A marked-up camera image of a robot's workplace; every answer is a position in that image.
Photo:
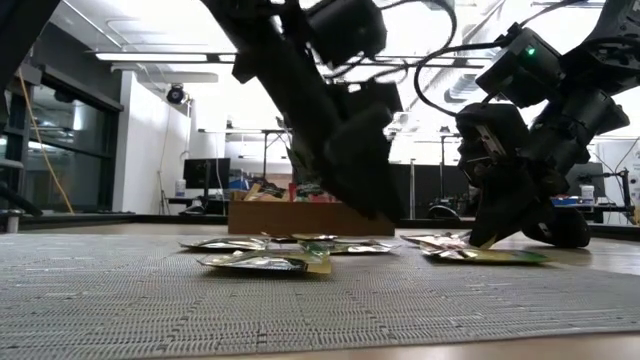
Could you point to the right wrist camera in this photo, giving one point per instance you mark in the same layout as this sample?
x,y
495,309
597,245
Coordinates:
x,y
522,67

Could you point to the black ceiling spotlight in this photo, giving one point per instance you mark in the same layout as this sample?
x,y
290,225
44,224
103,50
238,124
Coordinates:
x,y
175,94

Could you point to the brown cardboard box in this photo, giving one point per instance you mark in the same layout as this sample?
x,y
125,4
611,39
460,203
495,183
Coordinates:
x,y
300,217

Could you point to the long light bar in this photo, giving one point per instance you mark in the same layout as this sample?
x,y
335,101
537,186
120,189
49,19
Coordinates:
x,y
165,56

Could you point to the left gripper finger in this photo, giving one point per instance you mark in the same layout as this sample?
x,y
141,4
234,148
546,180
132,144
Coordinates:
x,y
385,96
365,170

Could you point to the small grey post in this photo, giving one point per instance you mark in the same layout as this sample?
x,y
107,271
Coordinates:
x,y
12,222

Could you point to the white cup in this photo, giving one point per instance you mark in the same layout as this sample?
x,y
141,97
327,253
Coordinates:
x,y
587,192

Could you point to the black partition panels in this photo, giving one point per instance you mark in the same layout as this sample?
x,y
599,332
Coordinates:
x,y
430,185

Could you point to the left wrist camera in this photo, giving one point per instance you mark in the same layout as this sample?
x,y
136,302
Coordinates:
x,y
345,30

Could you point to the white bottle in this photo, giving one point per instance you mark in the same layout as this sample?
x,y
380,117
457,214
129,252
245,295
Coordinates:
x,y
180,187

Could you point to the grey woven placemat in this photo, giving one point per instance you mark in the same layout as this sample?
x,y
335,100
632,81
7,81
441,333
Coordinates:
x,y
150,300

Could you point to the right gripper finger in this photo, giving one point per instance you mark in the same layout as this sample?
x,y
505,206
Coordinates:
x,y
495,190
557,227

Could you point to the large silver snack packet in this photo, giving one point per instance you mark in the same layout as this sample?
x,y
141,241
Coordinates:
x,y
265,261

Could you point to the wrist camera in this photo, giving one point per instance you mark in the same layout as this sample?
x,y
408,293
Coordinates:
x,y
345,30
522,67

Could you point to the black computer monitor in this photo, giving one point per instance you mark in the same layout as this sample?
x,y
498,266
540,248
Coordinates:
x,y
595,175
206,173

